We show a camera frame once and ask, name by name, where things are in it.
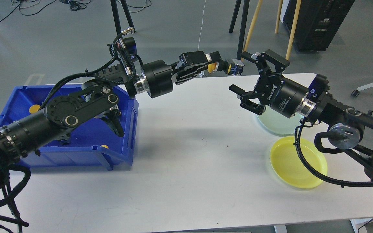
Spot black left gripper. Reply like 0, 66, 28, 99
135, 51, 221, 98

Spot blue plastic bin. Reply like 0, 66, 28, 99
0, 85, 139, 171

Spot black tripod legs right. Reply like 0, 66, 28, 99
229, 0, 250, 60

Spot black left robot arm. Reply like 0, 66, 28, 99
0, 28, 233, 233

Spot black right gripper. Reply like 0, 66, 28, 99
229, 49, 308, 118

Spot yellow plate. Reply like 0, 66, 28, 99
269, 136, 328, 189

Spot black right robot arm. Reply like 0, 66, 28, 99
229, 49, 373, 187

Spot white power cable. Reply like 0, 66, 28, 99
198, 0, 207, 52

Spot black floor cables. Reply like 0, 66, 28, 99
0, 0, 153, 39

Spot yellow push button back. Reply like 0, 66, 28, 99
28, 104, 40, 114

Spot wooden easel legs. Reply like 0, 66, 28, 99
242, 0, 302, 61

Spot black tripod left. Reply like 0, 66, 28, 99
110, 0, 136, 36

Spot light green plate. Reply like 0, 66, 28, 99
256, 106, 303, 136

